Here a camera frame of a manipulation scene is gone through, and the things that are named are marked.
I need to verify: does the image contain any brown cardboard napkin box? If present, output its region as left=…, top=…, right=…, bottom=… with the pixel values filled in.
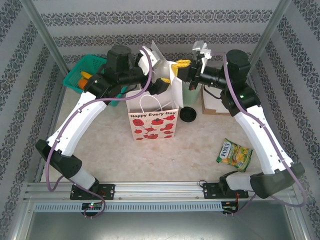
left=201, top=87, right=232, bottom=116

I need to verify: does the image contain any printed paper gift bag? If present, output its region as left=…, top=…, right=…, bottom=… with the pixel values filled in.
left=125, top=94, right=180, bottom=143

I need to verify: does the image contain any mint green straw holder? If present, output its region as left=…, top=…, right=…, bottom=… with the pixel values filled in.
left=181, top=81, right=201, bottom=105

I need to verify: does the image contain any teal plastic basket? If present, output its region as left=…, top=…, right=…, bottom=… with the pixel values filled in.
left=62, top=54, right=127, bottom=107

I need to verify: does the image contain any stack of black plastic lids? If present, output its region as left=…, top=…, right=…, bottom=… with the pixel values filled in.
left=179, top=106, right=198, bottom=123

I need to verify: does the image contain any stack of white napkins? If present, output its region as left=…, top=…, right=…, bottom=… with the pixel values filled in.
left=211, top=104, right=230, bottom=114

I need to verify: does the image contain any green candy bag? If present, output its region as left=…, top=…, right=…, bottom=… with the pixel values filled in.
left=216, top=138, right=254, bottom=173

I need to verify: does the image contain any small circuit board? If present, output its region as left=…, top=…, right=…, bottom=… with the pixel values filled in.
left=81, top=202, right=102, bottom=210
left=221, top=201, right=239, bottom=214

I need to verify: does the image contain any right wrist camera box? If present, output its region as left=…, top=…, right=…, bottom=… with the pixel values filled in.
left=191, top=40, right=213, bottom=61

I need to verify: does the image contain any aluminium frame post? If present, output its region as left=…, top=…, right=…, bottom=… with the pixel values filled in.
left=19, top=0, right=71, bottom=75
left=245, top=0, right=293, bottom=74

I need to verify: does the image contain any aluminium table edge rail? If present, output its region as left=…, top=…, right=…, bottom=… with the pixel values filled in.
left=34, top=72, right=66, bottom=183

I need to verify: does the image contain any aluminium mounting rail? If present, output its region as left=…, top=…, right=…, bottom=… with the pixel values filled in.
left=23, top=181, right=297, bottom=201

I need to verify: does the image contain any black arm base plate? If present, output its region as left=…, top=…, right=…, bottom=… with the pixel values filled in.
left=69, top=183, right=116, bottom=200
left=202, top=182, right=250, bottom=200

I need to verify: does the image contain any grey slotted cable duct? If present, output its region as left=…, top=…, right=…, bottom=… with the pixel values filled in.
left=33, top=201, right=224, bottom=212

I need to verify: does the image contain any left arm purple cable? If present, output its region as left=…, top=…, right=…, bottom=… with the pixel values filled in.
left=45, top=46, right=154, bottom=220

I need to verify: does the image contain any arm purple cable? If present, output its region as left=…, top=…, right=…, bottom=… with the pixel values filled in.
left=211, top=51, right=308, bottom=217
left=45, top=46, right=154, bottom=220

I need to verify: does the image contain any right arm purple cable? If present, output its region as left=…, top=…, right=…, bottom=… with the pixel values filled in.
left=211, top=51, right=308, bottom=217

